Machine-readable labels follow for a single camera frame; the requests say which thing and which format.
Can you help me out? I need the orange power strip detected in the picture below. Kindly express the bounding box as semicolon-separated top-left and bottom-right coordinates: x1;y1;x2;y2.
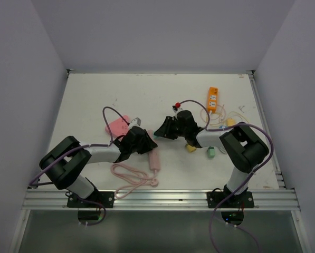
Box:
206;87;218;113

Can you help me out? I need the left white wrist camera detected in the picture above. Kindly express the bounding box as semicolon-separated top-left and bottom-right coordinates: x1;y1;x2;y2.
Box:
128;118;141;129

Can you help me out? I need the right side rail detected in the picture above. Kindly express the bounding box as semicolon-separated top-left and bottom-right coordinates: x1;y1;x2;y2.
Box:
246;71;287;189

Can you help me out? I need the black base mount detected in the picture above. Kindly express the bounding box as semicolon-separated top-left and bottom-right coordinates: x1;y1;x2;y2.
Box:
65;190;114;208
206;188;255;209

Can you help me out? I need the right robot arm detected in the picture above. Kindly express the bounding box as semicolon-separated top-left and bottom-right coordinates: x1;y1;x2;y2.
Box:
154;110;270;207

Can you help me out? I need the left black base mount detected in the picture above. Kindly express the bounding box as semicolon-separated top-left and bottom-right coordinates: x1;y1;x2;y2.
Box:
65;190;114;208

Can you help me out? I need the yellow charger plug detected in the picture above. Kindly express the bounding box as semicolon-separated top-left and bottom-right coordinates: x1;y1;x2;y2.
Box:
226;118;236;127

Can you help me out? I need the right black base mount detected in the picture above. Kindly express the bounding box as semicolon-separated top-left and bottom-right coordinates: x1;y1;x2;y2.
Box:
206;188;255;209

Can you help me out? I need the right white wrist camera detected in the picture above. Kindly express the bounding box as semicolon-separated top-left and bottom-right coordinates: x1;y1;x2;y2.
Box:
172;102;183;116

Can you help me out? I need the pink triangular socket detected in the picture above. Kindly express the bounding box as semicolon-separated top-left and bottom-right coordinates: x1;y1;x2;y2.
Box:
105;117;128;139

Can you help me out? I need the yellow cube plug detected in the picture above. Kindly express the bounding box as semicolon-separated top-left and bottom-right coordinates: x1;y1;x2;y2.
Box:
185;144;197;153

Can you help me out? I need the long pink power strip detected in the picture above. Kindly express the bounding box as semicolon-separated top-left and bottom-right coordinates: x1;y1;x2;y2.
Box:
146;129;161;171

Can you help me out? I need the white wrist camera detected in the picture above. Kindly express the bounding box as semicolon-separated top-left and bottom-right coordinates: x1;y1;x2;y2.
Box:
172;102;183;116
128;118;141;129

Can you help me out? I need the aluminium front rail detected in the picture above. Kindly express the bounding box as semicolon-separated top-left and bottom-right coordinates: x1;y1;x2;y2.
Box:
22;189;300;211

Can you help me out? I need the yellow thin cable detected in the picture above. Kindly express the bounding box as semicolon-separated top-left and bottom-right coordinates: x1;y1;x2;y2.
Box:
215;104;252;127

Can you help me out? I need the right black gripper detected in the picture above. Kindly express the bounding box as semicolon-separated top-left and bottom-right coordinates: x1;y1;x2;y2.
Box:
154;116;187;140

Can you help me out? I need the green cube plug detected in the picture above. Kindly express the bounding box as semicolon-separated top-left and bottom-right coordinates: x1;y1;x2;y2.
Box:
207;147;216;159

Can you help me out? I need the pink thin cable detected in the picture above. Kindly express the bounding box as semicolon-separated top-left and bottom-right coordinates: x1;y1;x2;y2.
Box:
200;108;226;130

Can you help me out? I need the pink cord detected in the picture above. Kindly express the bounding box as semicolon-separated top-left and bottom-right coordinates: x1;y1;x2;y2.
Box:
110;163;159;200

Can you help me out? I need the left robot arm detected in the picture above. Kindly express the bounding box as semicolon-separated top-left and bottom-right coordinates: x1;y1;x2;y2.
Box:
39;126;158;207

